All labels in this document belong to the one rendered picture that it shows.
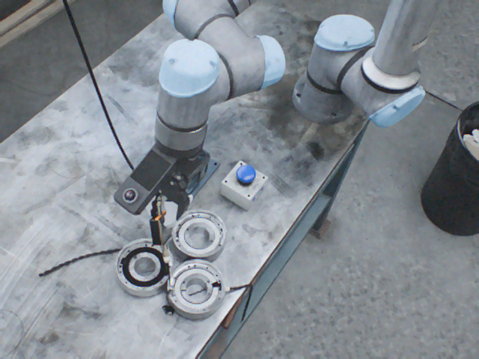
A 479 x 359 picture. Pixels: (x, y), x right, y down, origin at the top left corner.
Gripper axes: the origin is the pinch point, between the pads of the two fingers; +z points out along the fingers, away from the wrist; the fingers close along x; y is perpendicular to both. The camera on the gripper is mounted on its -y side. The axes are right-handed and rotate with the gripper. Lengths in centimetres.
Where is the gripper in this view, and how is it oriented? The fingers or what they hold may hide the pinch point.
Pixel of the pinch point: (158, 220)
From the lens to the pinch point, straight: 101.5
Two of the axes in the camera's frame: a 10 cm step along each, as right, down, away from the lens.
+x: -8.1, -5.3, 2.4
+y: 5.5, -5.6, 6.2
